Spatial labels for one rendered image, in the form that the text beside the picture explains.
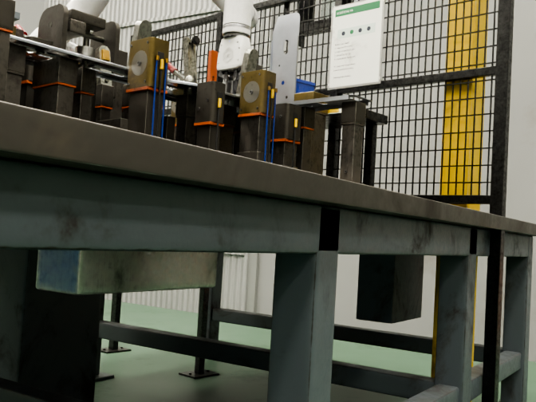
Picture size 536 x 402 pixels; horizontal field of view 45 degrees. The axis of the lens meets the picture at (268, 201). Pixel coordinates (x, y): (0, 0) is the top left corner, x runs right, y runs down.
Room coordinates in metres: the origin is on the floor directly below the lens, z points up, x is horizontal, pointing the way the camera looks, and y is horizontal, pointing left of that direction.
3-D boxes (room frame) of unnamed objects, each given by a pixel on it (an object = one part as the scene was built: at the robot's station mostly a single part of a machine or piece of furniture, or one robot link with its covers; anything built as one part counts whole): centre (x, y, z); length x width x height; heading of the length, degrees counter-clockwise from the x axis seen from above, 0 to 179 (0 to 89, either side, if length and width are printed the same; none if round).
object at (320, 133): (2.06, -0.12, 0.88); 0.08 x 0.08 x 0.36; 48
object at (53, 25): (1.81, 0.56, 0.94); 0.18 x 0.13 x 0.49; 138
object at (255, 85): (1.76, 0.04, 0.87); 0.12 x 0.07 x 0.35; 48
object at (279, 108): (1.86, -0.04, 0.84); 0.12 x 0.07 x 0.28; 48
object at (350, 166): (1.81, -0.22, 0.84); 0.05 x 0.05 x 0.29; 48
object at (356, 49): (2.29, -0.28, 1.30); 0.23 x 0.02 x 0.31; 48
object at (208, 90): (1.68, 0.16, 0.84); 0.10 x 0.05 x 0.29; 48
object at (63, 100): (1.54, 0.53, 0.84); 0.12 x 0.05 x 0.29; 48
